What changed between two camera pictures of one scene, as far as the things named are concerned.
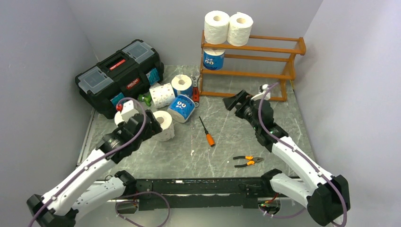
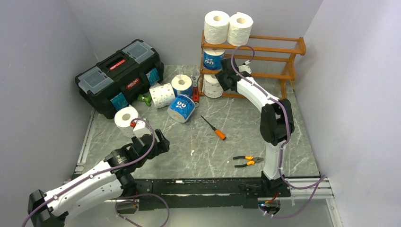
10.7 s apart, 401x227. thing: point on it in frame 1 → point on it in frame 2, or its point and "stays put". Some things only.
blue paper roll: x=213 y=58 stays put
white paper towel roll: x=239 y=29 stays put
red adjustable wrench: x=196 y=91 stays put
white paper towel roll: x=216 y=25 stays put
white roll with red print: x=164 y=119 → x=212 y=87
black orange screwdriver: x=209 y=136 → x=218 y=133
